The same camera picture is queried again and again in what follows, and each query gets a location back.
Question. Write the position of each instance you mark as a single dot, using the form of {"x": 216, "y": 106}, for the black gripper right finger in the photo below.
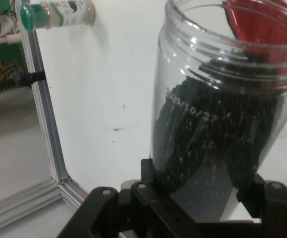
{"x": 279, "y": 210}

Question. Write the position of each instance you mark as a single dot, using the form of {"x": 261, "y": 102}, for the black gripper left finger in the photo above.
{"x": 101, "y": 213}

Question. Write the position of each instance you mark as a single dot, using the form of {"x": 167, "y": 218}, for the clear jar with black seeds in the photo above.
{"x": 207, "y": 136}

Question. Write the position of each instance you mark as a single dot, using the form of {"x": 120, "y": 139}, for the checkered woven mat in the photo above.
{"x": 2, "y": 72}

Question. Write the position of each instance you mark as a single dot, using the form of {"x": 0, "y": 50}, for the red bowl with black rim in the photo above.
{"x": 257, "y": 19}

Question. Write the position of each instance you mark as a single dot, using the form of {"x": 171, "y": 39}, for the green-capped spice bottle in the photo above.
{"x": 59, "y": 15}

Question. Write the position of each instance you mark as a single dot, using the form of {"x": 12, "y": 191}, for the long aluminium frame rail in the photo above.
{"x": 74, "y": 194}

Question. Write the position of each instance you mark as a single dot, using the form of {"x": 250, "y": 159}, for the aluminium frame post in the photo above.
{"x": 21, "y": 199}

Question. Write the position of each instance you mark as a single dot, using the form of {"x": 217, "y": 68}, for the short aluminium frame rail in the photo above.
{"x": 44, "y": 111}

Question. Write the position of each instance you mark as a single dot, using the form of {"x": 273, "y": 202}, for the white tube frame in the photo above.
{"x": 9, "y": 38}

